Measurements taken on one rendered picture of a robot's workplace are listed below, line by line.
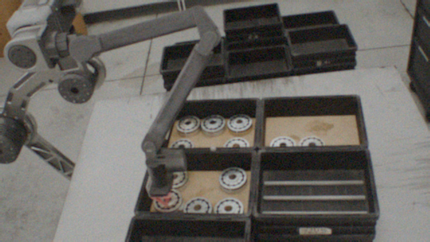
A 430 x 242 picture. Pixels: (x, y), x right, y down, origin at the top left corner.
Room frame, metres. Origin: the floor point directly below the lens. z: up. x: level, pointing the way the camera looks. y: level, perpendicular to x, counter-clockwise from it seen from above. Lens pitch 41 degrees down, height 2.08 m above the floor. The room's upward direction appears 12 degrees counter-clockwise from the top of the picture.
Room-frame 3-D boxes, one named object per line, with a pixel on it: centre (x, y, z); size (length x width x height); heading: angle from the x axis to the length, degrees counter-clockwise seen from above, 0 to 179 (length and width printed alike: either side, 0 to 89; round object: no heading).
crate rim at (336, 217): (0.94, -0.30, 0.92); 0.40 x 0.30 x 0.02; 74
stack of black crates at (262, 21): (2.73, -0.44, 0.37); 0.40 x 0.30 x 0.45; 82
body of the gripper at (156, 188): (1.01, 0.20, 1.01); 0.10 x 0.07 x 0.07; 165
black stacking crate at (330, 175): (0.94, -0.30, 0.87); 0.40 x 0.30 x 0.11; 74
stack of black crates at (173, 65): (2.39, 0.02, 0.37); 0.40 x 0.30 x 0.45; 82
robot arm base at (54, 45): (1.24, 0.41, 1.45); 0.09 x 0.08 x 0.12; 172
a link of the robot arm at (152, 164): (1.01, 0.19, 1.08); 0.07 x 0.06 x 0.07; 81
